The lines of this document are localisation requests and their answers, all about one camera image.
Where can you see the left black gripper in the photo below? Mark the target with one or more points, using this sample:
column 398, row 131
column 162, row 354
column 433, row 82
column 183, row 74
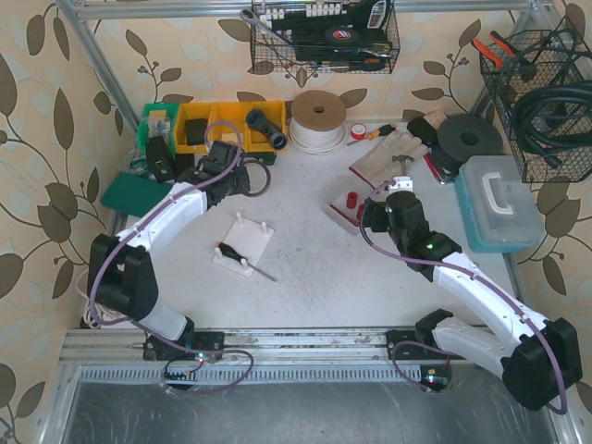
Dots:
column 240, row 178

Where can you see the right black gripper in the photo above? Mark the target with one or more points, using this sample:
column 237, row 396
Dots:
column 373, row 215

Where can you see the white peg base plate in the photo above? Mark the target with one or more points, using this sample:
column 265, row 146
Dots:
column 249, row 239

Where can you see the large black orange screwdriver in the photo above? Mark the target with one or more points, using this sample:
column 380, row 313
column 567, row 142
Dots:
column 231, row 253

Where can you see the large red spring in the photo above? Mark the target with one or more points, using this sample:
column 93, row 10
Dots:
column 353, row 221

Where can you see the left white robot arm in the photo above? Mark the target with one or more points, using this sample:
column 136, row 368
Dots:
column 121, row 274

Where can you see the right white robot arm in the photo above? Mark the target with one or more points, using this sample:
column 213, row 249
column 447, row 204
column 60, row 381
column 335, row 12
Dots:
column 537, row 359

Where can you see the short red spring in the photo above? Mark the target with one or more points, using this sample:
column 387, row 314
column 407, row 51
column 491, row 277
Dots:
column 360, row 211
column 351, row 200

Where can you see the clear plastic spring tray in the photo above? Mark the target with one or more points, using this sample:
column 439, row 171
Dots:
column 340, row 202

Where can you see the brown tape roll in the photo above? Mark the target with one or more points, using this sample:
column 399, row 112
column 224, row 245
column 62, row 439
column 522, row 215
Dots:
column 259, row 177

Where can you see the yellow storage bin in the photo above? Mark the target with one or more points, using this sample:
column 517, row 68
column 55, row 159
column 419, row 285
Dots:
column 189, row 111
column 234, row 113
column 276, row 111

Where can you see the black box in bin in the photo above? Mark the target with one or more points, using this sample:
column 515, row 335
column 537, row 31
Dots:
column 195, row 130

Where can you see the green clamp tool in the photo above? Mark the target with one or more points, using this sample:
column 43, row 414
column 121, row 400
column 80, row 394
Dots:
column 267, row 158

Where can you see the grey pipe fitting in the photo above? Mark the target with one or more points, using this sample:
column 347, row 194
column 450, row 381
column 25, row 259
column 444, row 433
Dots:
column 257, row 120

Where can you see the white work glove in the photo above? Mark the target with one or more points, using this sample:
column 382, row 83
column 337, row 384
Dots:
column 380, row 164

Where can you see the black battery charger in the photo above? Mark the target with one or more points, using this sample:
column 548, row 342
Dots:
column 159, row 159

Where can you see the small claw hammer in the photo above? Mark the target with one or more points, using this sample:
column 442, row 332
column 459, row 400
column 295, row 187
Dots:
column 403, row 160

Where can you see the green storage bin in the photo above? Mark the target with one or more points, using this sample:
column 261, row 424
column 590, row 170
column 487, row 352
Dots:
column 157, row 120

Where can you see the red white tape roll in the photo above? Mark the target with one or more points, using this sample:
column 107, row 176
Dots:
column 358, row 131

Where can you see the yellow black bit driver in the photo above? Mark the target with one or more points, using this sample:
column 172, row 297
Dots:
column 383, row 131

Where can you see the green plastic case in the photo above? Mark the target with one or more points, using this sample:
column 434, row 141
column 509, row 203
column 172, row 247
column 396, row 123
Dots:
column 134, row 195

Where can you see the black disc spool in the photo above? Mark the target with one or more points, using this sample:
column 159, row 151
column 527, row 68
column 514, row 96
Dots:
column 461, row 137

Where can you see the teal clear toolbox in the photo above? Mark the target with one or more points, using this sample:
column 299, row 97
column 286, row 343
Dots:
column 498, row 211

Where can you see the chrome wrench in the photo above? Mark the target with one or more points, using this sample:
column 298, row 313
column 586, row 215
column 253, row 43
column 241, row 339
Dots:
column 247, row 16

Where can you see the black electrical tape roll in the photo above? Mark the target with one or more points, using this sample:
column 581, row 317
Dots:
column 341, row 36

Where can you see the white cable spool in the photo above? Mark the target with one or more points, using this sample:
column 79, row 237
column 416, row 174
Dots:
column 317, row 123

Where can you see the back wire basket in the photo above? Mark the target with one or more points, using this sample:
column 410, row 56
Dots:
column 311, row 37

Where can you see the wire basket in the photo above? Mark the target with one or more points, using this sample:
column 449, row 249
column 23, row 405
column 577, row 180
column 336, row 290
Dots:
column 544, row 104
column 311, row 37

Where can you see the orange handled pliers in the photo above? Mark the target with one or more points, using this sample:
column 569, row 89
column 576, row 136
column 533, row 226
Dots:
column 489, row 52

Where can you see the right wire basket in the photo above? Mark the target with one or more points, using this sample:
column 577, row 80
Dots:
column 544, row 104

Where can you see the aluminium rail base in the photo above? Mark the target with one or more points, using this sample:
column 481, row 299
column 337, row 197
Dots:
column 256, row 356

